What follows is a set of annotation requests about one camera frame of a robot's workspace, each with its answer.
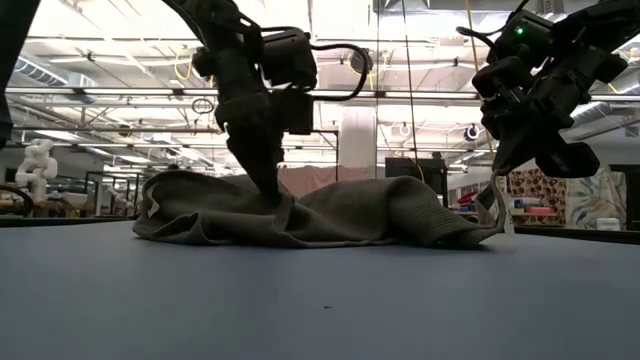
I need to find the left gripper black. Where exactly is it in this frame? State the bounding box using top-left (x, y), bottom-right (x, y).
top-left (212, 28), bottom-right (316, 209)

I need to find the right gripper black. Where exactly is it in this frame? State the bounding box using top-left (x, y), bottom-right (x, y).
top-left (472, 34), bottom-right (630, 180)

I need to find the grey-brown waffle towel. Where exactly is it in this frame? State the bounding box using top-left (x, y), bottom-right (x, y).
top-left (132, 169), bottom-right (507, 250)

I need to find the red floral patterned fabric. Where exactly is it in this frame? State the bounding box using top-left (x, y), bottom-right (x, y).
top-left (507, 168), bottom-right (569, 227)

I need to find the leaf print fabric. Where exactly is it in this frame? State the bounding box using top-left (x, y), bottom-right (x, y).
top-left (567, 169), bottom-right (627, 230)

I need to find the black cabinet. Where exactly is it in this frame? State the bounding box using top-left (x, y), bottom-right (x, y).
top-left (608, 163), bottom-right (640, 232)

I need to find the white structural column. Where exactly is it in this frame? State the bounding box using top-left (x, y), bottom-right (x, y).
top-left (339, 106), bottom-right (377, 169)

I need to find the black monitor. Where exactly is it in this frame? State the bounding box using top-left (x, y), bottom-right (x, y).
top-left (384, 157), bottom-right (449, 207)

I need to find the long ceiling light bar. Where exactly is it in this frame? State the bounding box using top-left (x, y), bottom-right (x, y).
top-left (4, 87), bottom-right (640, 104)

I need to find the black metal rack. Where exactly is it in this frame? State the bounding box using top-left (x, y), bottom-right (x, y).
top-left (83, 170), bottom-right (147, 217)

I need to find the silver ventilation duct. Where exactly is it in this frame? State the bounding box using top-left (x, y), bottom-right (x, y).
top-left (13, 55), bottom-right (99, 89)
top-left (569, 97), bottom-right (640, 142)

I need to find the black metal frame stand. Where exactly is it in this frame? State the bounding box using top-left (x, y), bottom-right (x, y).
top-left (282, 128), bottom-right (341, 182)

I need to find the black coiled cable ring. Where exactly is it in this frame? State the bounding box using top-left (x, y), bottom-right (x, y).
top-left (191, 97), bottom-right (216, 116)

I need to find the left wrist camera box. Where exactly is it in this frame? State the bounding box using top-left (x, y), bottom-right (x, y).
top-left (259, 27), bottom-right (319, 92)

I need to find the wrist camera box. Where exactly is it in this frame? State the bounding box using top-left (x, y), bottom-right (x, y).
top-left (487, 9), bottom-right (555, 69)
top-left (259, 27), bottom-right (319, 92)

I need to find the black ceiling cable reel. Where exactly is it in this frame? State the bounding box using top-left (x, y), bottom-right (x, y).
top-left (348, 48), bottom-right (374, 76)
top-left (192, 47), bottom-right (217, 79)

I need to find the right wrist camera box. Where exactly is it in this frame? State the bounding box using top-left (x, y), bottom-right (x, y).
top-left (487, 9), bottom-right (555, 69)

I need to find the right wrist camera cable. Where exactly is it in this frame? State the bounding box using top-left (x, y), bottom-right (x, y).
top-left (455, 23), bottom-right (497, 52)

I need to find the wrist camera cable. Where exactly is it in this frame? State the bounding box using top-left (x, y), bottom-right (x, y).
top-left (308, 42), bottom-right (374, 103)
top-left (455, 23), bottom-right (497, 52)

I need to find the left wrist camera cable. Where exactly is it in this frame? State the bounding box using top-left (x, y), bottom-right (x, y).
top-left (308, 42), bottom-right (374, 103)

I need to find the black hanging cable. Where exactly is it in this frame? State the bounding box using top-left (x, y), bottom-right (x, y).
top-left (401, 0), bottom-right (420, 167)

